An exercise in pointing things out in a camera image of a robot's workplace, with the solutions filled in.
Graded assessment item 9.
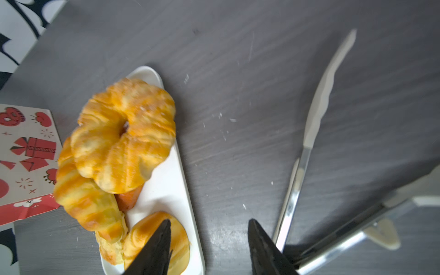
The red white paper bag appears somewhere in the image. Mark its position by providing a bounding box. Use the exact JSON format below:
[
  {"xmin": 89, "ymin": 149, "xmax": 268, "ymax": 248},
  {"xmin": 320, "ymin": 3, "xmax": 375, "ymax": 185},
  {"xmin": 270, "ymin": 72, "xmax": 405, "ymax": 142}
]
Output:
[{"xmin": 1, "ymin": 104, "xmax": 62, "ymax": 225}]

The orange fake croissant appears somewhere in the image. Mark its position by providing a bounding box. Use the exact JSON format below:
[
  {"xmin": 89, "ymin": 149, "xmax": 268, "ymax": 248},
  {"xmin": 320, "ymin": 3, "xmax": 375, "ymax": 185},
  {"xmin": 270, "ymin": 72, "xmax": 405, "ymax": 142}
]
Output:
[{"xmin": 115, "ymin": 185, "xmax": 143, "ymax": 212}]

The golden fake croissant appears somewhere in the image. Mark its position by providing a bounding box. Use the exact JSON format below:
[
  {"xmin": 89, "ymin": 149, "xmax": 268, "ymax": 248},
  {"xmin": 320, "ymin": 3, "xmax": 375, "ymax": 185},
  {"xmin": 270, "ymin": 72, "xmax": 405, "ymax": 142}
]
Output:
[{"xmin": 53, "ymin": 137, "xmax": 127, "ymax": 244}]

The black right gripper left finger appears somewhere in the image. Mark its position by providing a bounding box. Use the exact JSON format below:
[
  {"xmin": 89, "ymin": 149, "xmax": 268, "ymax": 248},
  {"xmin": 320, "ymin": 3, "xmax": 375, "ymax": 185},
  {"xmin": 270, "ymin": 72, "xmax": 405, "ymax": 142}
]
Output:
[{"xmin": 123, "ymin": 220, "xmax": 171, "ymax": 275}]

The round fluted yellow bun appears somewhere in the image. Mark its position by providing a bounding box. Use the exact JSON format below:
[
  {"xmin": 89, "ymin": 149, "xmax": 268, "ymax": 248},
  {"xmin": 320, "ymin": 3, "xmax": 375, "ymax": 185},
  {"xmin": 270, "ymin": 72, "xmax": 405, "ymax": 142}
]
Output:
[{"xmin": 122, "ymin": 212, "xmax": 190, "ymax": 275}]

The long yellow fake bread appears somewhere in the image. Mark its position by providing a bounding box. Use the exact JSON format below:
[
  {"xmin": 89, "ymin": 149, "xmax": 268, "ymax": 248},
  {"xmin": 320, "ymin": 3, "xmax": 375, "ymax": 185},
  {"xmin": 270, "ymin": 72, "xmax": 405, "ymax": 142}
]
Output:
[{"xmin": 95, "ymin": 229, "xmax": 127, "ymax": 265}]

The white rectangular tray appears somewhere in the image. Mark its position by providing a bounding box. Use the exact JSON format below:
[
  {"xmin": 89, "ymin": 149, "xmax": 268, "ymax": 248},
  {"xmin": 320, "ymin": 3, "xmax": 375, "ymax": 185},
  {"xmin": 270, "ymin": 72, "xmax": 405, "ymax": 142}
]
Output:
[{"xmin": 99, "ymin": 65, "xmax": 206, "ymax": 275}]

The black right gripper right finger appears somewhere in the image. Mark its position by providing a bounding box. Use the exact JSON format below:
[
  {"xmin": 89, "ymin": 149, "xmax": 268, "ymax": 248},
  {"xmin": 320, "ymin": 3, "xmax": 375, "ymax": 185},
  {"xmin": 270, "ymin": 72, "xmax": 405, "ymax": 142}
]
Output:
[{"xmin": 247, "ymin": 219, "xmax": 298, "ymax": 275}]

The golden ring shaped bread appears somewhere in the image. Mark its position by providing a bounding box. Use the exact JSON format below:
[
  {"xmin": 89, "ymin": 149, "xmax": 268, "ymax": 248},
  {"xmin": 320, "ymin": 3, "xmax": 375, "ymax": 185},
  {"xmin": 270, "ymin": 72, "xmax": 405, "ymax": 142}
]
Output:
[{"xmin": 71, "ymin": 78, "xmax": 176, "ymax": 194}]

